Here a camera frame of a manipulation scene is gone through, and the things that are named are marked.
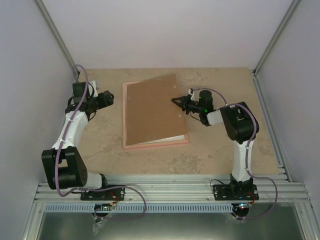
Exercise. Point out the left corner aluminium post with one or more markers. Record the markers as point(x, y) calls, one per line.
point(54, 30)

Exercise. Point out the white mat board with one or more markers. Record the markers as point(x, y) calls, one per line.
point(168, 139)

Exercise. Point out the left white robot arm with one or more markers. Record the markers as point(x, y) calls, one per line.
point(62, 162)

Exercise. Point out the aluminium rail base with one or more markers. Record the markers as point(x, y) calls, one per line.
point(195, 188)

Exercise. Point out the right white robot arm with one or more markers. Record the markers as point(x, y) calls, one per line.
point(241, 128)

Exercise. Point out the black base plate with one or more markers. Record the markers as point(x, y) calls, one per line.
point(114, 195)
point(229, 193)

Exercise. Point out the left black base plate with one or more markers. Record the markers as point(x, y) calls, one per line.
point(114, 195)

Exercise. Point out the pink picture frame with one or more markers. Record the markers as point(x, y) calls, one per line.
point(151, 144)

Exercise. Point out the brown cardboard backing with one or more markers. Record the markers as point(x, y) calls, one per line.
point(150, 113)

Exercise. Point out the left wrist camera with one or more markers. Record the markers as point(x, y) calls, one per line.
point(93, 88)

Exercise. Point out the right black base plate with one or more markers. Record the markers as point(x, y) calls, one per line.
point(229, 193)

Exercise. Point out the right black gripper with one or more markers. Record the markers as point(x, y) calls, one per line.
point(183, 105)

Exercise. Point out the right corner aluminium post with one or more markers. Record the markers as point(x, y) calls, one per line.
point(277, 34)

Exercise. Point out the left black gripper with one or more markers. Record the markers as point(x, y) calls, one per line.
point(110, 101)

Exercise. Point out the corner aluminium post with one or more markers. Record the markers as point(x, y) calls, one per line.
point(54, 30)
point(277, 34)

